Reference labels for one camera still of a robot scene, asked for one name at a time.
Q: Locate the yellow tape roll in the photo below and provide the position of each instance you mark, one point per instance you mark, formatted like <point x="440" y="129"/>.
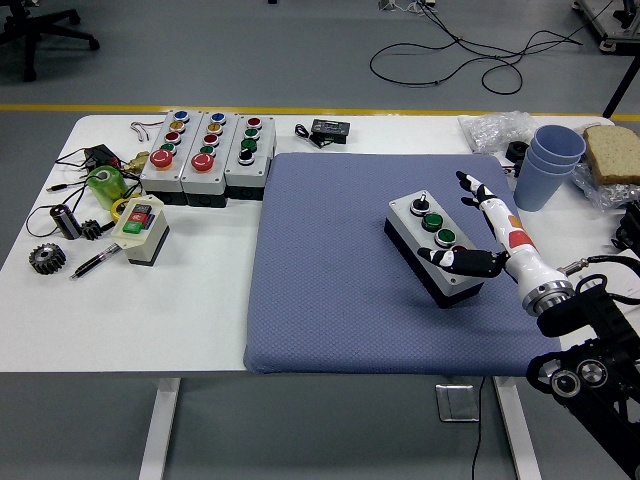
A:
<point x="116" y="210"/>

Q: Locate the grey five-button control box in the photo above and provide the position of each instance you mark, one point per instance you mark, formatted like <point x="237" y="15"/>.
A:
<point x="200" y="181"/>
<point x="155" y="175"/>

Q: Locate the aluminium frame equipment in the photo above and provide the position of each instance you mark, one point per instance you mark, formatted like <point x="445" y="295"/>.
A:
<point x="607" y="25"/>

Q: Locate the small black gear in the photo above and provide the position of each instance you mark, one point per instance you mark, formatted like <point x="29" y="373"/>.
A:
<point x="91" y="231"/>

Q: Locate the cream red-green switch box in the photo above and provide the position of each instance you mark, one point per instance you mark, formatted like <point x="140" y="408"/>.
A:
<point x="145" y="240"/>

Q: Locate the black office chair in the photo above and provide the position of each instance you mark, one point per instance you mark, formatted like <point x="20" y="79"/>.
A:
<point x="35" y="27"/>

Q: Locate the blue-grey padded mat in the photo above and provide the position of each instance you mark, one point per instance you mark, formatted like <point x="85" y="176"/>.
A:
<point x="325" y="275"/>

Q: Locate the black slanted stand leg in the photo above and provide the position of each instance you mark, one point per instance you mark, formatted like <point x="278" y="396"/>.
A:
<point x="620" y="85"/>

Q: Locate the large steel gear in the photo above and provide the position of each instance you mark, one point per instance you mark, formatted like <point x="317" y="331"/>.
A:
<point x="47" y="259"/>

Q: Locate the brass fitting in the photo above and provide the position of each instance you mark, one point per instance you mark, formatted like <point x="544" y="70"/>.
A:
<point x="136" y="162"/>

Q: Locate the black mechanical device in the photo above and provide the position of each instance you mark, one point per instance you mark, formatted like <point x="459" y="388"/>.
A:
<point x="630" y="225"/>

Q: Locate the black cylindrical capacitor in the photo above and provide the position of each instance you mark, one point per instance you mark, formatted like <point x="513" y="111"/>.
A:
<point x="65" y="222"/>

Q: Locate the silver floor outlet plate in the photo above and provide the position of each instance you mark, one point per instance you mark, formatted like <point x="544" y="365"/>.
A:
<point x="457" y="402"/>

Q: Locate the black digital meter module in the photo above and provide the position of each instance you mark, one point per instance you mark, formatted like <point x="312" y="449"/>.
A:
<point x="330" y="131"/>

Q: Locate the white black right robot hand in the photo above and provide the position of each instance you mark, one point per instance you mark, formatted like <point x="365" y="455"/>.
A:
<point x="515" y="250"/>

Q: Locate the blue plastic cup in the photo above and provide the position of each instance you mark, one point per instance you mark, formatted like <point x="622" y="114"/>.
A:
<point x="537" y="192"/>
<point x="557" y="142"/>
<point x="542" y="166"/>

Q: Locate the clear crumpled plastic bag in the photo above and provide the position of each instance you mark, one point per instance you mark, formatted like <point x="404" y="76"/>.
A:
<point x="495" y="131"/>

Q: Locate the black round plastic part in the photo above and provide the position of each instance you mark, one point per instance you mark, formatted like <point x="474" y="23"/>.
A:
<point x="517" y="152"/>

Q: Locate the bread slice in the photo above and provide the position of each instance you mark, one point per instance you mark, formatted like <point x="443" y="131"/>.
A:
<point x="612" y="152"/>

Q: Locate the green tape roll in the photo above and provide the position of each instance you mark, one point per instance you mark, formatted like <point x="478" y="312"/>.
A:
<point x="110" y="190"/>

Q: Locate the black pen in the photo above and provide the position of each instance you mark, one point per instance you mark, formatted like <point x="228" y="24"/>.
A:
<point x="97" y="260"/>

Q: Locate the grey four-button control box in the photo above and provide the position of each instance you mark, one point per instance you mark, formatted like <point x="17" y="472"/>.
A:
<point x="242" y="172"/>
<point x="412" y="237"/>

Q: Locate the white table leg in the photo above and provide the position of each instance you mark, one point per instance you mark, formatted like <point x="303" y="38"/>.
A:
<point x="159" y="430"/>
<point x="520" y="435"/>

